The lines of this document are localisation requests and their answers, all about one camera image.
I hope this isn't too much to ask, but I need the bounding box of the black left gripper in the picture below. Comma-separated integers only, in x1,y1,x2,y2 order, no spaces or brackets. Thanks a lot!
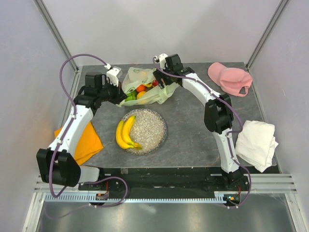
98,79,127,105

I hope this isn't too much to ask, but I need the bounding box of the translucent green plastic bag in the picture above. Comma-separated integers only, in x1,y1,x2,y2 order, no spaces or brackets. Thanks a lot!
119,67,179,107

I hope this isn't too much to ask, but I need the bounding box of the yellow fake banana bunch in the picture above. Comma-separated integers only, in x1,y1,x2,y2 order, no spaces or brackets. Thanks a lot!
115,115,142,150

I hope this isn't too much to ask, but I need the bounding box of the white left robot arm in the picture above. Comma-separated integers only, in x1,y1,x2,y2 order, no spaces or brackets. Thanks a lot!
36,68,126,190

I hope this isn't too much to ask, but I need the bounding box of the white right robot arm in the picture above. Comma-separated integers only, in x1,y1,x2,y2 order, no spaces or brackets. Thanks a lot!
153,54,241,190

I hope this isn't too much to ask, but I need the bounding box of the green fake apple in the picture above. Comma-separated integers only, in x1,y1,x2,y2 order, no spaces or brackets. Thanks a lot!
125,93,136,102

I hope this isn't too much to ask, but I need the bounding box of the yellow fake bell pepper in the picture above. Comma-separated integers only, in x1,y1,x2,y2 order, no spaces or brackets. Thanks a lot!
144,82,154,88

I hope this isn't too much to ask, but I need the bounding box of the yellow fake lemon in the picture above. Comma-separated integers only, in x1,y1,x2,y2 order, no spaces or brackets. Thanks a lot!
136,91,148,105

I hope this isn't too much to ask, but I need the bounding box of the orange fake orange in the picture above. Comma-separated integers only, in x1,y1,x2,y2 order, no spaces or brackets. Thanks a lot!
136,85,146,93

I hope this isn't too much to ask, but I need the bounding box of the speckled glass plate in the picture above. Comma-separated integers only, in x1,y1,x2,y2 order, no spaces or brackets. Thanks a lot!
121,108,168,156

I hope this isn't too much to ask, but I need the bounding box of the orange cloth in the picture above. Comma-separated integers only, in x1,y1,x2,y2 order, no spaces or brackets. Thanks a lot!
54,120,104,166

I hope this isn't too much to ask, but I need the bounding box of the pink baseball cap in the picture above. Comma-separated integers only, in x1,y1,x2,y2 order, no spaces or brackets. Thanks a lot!
208,62,253,97

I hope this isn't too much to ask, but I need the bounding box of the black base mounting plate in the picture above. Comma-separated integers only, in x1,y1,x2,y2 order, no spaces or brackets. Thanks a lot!
77,166,252,194

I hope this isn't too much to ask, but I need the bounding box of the white folded towel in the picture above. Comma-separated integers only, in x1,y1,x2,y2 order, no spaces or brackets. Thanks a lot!
235,120,279,173

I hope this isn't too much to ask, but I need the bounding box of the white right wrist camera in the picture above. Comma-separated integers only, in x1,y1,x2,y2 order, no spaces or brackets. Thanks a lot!
153,53,168,69

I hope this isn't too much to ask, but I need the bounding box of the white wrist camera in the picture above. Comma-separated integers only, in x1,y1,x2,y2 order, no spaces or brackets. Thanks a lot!
104,63,122,87
153,53,168,69

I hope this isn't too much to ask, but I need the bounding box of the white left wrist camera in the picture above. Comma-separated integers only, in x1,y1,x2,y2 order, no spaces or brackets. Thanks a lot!
104,63,122,87

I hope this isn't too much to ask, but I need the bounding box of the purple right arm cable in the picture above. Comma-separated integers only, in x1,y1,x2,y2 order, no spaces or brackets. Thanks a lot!
153,58,253,208

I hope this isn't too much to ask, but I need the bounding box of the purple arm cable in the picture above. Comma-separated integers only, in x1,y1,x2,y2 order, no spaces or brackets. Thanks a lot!
153,58,253,208
49,53,129,219

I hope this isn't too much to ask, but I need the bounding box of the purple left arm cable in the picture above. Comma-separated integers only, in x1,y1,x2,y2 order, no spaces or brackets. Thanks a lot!
49,53,129,219

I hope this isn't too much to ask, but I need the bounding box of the grey slotted cable duct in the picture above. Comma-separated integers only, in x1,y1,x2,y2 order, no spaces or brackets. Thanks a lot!
44,192,226,203

